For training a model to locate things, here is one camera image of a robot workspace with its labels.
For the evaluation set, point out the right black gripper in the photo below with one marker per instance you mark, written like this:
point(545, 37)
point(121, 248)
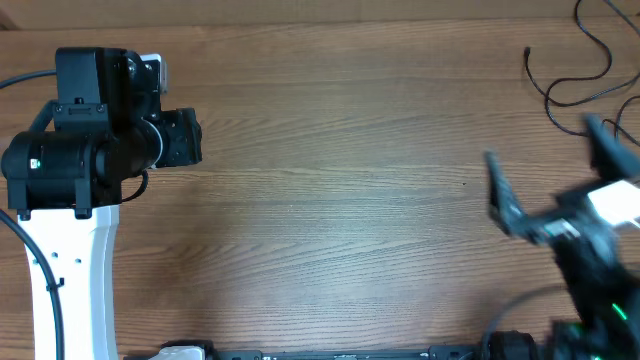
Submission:
point(507, 209)

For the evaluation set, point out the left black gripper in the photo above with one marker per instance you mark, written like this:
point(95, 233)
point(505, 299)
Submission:
point(185, 135)

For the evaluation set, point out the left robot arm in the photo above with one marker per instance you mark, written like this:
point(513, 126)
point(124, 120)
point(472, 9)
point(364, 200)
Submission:
point(64, 178)

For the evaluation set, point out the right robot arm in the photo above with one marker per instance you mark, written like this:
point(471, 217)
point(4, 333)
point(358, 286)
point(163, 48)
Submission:
point(605, 295)

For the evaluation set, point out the cardboard back panel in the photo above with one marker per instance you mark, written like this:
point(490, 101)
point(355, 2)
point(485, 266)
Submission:
point(87, 14)

